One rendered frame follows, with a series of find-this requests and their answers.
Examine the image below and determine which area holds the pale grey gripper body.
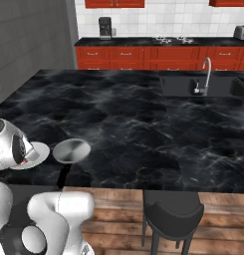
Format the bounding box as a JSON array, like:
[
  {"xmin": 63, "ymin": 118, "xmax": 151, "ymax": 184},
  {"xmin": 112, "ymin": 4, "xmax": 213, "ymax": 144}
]
[{"xmin": 23, "ymin": 140, "xmax": 41, "ymax": 165}]

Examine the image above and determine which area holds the white round plate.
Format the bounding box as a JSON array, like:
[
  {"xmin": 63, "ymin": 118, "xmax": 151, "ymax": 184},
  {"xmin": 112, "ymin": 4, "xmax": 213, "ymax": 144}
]
[{"xmin": 9, "ymin": 141, "xmax": 51, "ymax": 171}]

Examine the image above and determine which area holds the grey coffee machine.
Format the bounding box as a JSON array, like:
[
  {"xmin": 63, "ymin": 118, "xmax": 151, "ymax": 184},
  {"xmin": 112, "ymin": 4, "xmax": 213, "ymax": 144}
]
[{"xmin": 98, "ymin": 16, "xmax": 114, "ymax": 41}]

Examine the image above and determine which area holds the black bar stool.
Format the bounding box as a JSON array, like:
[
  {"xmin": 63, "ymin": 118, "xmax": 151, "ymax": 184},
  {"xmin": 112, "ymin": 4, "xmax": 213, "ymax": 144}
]
[{"xmin": 140, "ymin": 190, "xmax": 205, "ymax": 255}]

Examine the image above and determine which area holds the black sink basin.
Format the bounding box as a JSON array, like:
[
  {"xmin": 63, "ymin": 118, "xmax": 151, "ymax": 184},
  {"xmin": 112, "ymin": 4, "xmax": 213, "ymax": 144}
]
[{"xmin": 160, "ymin": 75, "xmax": 244, "ymax": 99}]

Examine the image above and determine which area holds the red lower cupboard run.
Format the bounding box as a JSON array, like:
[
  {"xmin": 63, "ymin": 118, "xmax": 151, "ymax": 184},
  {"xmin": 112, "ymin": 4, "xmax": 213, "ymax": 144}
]
[{"xmin": 75, "ymin": 45, "xmax": 244, "ymax": 72}]

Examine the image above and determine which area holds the red upper cupboard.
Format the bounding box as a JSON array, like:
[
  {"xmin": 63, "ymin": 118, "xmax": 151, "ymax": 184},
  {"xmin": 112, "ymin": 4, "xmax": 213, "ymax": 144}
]
[
  {"xmin": 208, "ymin": 0, "xmax": 244, "ymax": 8},
  {"xmin": 84, "ymin": 0, "xmax": 145, "ymax": 9}
]

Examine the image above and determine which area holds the silver hob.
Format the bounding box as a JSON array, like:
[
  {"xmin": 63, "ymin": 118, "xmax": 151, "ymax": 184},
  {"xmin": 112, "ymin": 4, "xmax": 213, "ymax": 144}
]
[{"xmin": 151, "ymin": 36, "xmax": 194, "ymax": 46}]

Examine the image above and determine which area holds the silver curved tap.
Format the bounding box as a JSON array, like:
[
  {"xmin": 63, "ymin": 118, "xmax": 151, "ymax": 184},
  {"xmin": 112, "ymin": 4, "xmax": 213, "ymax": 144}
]
[{"xmin": 192, "ymin": 56, "xmax": 213, "ymax": 97}]

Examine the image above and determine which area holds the silver toaster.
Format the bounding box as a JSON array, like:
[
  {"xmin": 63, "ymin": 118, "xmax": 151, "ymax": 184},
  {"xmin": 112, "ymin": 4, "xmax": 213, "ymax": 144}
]
[{"xmin": 233, "ymin": 25, "xmax": 244, "ymax": 41}]

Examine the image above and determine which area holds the grey pan with black handle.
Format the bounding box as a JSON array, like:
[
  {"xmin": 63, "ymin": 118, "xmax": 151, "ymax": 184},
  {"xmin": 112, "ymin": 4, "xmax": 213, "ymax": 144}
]
[{"xmin": 52, "ymin": 137, "xmax": 93, "ymax": 191}]

